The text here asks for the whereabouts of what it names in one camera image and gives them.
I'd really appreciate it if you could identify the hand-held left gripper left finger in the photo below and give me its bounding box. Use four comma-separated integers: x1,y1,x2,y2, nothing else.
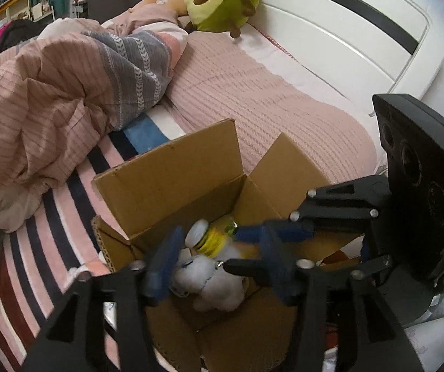
22,227,186,372

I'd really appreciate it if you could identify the green avocado plush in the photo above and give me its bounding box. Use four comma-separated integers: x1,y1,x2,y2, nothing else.
183,0,262,39

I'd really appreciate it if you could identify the yellow white shelf unit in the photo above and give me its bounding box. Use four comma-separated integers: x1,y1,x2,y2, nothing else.
0,0,31,53

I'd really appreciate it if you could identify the black bag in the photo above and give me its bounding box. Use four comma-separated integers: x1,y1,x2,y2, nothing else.
0,19,43,53

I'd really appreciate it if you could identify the fluffy white plush toy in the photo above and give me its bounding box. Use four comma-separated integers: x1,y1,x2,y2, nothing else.
170,246,248,312

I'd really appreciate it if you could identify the striped plush blanket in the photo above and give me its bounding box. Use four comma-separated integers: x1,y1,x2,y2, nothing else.
0,114,176,372

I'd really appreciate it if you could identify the brown cardboard box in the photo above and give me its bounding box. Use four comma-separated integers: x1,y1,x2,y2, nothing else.
91,118,366,372

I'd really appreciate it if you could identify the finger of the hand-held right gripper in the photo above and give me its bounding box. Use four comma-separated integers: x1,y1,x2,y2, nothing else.
234,175,391,246
222,254,395,289

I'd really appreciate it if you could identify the small white side table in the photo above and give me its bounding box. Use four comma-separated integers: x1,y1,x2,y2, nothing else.
30,0,56,22

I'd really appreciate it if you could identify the pink grey striped duvet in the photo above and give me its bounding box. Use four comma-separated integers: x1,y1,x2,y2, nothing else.
0,17,189,233

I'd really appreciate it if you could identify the yellow-labelled jar with white lid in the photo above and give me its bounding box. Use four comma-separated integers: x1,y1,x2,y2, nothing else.
185,219,242,258

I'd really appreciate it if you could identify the dark desk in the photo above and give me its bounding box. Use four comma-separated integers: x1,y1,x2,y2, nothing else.
73,0,147,24

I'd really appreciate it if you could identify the pink knitted pillow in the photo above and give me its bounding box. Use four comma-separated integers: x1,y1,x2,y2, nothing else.
160,27,380,187

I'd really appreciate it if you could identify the tan plush toy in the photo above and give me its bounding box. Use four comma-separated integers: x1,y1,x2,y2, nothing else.
144,0,192,18

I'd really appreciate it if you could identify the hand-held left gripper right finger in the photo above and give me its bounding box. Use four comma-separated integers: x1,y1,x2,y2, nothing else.
259,227,424,372

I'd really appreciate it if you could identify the white printed cloth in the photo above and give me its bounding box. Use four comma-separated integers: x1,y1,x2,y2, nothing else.
400,287,444,372

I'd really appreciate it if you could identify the white bed headboard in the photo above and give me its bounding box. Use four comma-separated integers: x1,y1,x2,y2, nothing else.
146,0,444,121

